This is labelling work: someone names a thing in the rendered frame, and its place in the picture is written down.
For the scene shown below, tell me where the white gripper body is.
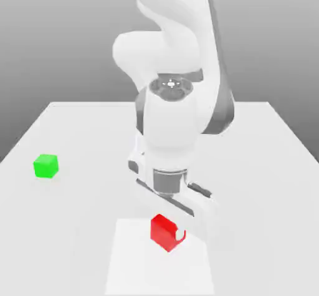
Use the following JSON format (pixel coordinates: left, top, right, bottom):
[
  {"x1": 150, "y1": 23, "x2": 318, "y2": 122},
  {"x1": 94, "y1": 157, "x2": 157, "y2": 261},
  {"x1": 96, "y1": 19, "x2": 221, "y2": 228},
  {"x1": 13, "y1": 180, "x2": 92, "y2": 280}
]
[{"x1": 135, "y1": 178, "x2": 219, "y2": 244}]

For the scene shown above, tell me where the small red cube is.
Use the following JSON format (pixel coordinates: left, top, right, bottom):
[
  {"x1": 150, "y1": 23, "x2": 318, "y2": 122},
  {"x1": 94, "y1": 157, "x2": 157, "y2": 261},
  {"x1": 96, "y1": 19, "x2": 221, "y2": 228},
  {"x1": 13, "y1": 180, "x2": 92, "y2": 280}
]
[{"x1": 150, "y1": 213, "x2": 187, "y2": 254}]

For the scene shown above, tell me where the small green cube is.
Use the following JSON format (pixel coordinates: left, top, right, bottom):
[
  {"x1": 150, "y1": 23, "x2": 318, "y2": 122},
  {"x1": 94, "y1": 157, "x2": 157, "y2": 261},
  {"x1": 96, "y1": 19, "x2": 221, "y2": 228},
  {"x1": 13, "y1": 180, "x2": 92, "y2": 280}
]
[{"x1": 32, "y1": 153, "x2": 60, "y2": 179}]

